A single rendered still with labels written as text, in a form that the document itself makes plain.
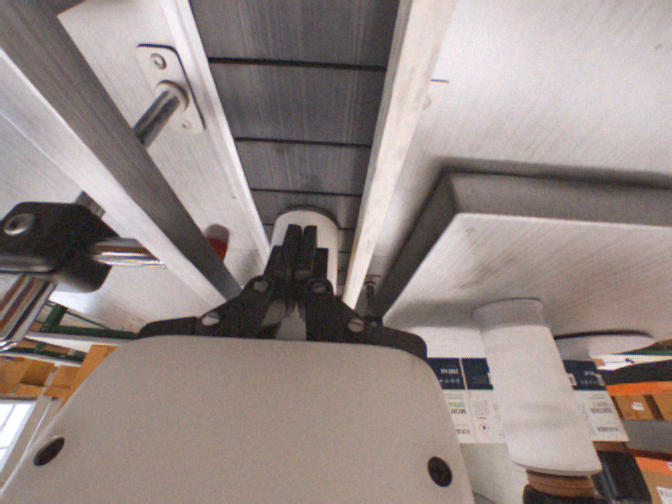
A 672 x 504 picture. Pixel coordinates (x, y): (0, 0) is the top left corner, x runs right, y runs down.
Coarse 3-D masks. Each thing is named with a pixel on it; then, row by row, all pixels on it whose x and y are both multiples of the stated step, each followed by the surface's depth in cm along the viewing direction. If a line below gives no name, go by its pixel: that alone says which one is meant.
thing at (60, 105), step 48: (0, 0) 3; (0, 48) 3; (48, 48) 4; (0, 96) 4; (48, 96) 4; (96, 96) 5; (48, 144) 5; (96, 144) 5; (96, 192) 6; (144, 192) 6; (144, 240) 8; (192, 240) 9; (192, 288) 11; (240, 288) 14
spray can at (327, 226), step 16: (288, 208) 18; (304, 208) 18; (304, 224) 17; (320, 224) 17; (336, 224) 19; (272, 240) 18; (320, 240) 17; (336, 240) 19; (336, 256) 18; (336, 272) 18; (288, 320) 13; (288, 336) 13; (304, 336) 13
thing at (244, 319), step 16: (256, 288) 10; (272, 288) 10; (240, 304) 9; (256, 304) 9; (224, 320) 8; (240, 320) 9; (256, 320) 9; (224, 336) 8; (240, 336) 8; (272, 336) 11
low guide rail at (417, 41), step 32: (416, 0) 6; (448, 0) 6; (416, 32) 7; (416, 64) 7; (384, 96) 9; (416, 96) 8; (384, 128) 9; (384, 160) 10; (384, 192) 12; (352, 256) 19; (352, 288) 22
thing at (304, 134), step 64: (192, 0) 9; (256, 0) 9; (320, 0) 9; (384, 0) 9; (256, 64) 10; (320, 64) 11; (384, 64) 10; (256, 128) 13; (320, 128) 13; (256, 192) 17; (320, 192) 17
